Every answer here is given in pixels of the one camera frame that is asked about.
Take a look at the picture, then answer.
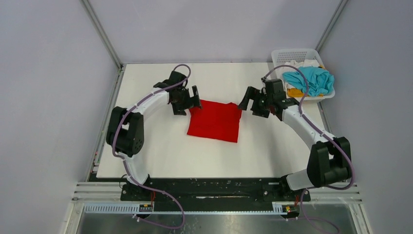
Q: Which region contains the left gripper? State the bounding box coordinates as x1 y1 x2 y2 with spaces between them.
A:
171 85 202 116

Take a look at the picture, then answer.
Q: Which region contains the red t-shirt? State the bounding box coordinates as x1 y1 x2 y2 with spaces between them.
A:
187 100 242 143

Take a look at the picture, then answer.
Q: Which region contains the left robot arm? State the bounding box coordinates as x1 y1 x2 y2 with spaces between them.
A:
106 70 202 200

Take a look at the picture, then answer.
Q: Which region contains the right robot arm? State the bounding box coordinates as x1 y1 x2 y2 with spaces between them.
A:
238 79 352 201

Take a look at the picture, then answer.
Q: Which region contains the yellow t-shirt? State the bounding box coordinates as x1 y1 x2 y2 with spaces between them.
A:
286 88 324 98

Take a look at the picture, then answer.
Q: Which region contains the white t-shirt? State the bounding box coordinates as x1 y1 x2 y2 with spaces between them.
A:
282 59 320 69

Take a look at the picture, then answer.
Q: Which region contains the light blue t-shirt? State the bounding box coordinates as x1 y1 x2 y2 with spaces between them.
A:
282 67 335 96

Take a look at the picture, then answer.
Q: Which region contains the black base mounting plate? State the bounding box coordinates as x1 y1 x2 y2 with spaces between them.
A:
120 177 301 212

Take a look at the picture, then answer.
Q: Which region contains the left aluminium corner post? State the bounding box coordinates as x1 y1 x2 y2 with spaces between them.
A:
80 0 123 70

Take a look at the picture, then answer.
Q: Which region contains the aluminium corner post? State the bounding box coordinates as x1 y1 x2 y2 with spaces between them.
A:
315 0 349 53
80 0 123 70

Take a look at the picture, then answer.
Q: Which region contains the right aluminium corner post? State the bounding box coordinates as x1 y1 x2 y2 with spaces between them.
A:
315 0 349 53

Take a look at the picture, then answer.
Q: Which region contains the aluminium frame rail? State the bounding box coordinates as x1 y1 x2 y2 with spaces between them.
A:
61 182 373 234

